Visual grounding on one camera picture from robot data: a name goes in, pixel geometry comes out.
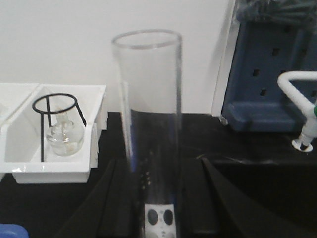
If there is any right white storage bin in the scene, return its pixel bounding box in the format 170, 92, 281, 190
9, 84, 107, 183

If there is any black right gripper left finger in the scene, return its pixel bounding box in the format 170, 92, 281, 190
55, 159, 136, 238

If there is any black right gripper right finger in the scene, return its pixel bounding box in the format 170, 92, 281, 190
181, 158, 285, 238

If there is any middle white storage bin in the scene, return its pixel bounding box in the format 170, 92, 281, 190
0, 83, 39, 179

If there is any blue-grey drying pegboard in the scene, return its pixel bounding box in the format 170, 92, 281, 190
221, 0, 317, 132

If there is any black wire tripod stand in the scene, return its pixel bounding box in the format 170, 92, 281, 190
32, 93, 87, 162

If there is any white test tube rack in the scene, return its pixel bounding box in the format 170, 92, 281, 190
144, 203, 177, 238

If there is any round glass flask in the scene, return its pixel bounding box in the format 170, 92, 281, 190
46, 112, 84, 156

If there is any white storage bin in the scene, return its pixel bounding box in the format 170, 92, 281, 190
9, 84, 107, 183
0, 83, 39, 179

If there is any black lab sink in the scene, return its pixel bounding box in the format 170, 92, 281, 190
208, 160, 317, 238

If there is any blue plastic tray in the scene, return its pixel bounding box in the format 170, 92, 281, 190
0, 224, 29, 238

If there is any clear glass test tube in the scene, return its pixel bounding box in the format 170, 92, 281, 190
112, 29, 182, 238

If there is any white lab faucet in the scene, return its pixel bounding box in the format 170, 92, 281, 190
277, 71, 317, 153

